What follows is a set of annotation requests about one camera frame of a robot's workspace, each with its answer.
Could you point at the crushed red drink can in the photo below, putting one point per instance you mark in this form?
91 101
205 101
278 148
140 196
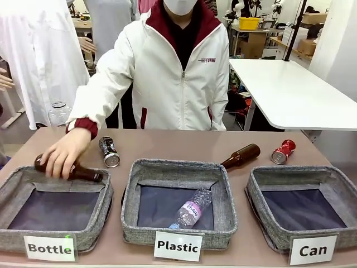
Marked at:
283 152

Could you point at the white face mask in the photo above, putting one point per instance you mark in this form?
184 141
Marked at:
181 6

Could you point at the wooden stand foot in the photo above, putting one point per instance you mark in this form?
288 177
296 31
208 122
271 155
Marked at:
12 118

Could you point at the white Plastic label card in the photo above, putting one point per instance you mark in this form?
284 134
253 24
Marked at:
178 247

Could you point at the brown glass bottle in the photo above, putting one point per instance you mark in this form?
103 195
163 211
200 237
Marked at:
87 173
242 155

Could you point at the black stand pole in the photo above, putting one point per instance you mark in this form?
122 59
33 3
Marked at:
294 28

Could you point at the grey basket labelled Bottle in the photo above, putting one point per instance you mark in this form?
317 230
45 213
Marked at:
42 237

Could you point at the person's right forearm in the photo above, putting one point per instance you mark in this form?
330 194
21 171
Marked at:
92 106

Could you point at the white lab coat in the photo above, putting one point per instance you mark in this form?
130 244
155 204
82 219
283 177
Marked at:
42 56

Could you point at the white Bottle label card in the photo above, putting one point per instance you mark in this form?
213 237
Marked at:
50 248

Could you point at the cardboard box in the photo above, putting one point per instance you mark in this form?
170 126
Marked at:
314 18
306 47

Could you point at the black drink can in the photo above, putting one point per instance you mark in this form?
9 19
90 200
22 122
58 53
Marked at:
108 150

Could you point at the person's right hand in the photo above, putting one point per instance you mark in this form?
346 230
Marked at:
65 150

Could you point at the clear plastic jar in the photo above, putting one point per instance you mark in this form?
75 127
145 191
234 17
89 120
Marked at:
59 114

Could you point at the white side table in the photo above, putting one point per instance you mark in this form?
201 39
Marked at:
287 89

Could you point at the grey basket labelled Can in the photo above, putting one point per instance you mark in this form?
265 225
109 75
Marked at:
259 201

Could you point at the grey basket labelled Plastic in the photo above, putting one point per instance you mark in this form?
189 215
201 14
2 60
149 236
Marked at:
134 195

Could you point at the yellow plastic bin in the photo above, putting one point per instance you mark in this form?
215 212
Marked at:
252 23

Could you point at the white and maroon jacket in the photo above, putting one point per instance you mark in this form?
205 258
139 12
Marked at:
164 83

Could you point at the white Can label card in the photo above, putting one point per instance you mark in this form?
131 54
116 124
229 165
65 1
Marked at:
313 250

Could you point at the clear plastic water bottle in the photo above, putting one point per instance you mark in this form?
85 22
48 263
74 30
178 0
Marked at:
192 208

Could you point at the grey garment on mannequin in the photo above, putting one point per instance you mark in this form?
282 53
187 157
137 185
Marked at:
111 25

